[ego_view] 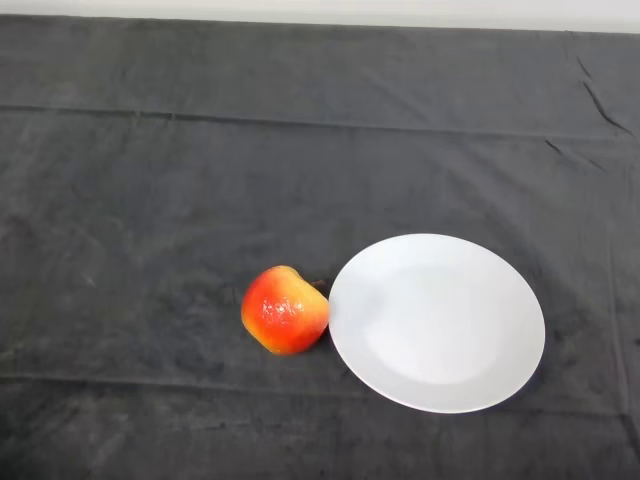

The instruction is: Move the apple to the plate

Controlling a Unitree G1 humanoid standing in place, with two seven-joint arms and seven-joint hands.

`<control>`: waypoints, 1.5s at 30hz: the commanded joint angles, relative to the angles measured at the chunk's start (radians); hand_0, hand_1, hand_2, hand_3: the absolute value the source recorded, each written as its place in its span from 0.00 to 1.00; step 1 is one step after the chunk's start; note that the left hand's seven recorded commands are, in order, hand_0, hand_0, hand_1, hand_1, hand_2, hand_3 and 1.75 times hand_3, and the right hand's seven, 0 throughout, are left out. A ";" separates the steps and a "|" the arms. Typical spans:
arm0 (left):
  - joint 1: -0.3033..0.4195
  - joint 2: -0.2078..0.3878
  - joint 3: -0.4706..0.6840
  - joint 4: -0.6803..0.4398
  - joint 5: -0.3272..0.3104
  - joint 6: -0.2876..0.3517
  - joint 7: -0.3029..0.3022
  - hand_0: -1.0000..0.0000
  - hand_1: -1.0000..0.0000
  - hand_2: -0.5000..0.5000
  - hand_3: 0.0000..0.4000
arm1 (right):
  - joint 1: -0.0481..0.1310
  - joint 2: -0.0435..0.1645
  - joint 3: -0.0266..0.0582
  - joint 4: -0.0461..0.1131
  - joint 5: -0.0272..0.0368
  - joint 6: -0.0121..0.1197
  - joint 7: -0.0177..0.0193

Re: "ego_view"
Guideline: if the white round plate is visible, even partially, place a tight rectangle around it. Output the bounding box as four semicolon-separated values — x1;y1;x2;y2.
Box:
327;232;547;415

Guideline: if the red yellow apple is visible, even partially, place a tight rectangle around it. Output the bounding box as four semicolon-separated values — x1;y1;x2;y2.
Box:
240;264;331;357

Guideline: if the black table cloth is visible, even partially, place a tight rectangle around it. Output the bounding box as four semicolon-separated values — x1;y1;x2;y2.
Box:
0;13;640;480

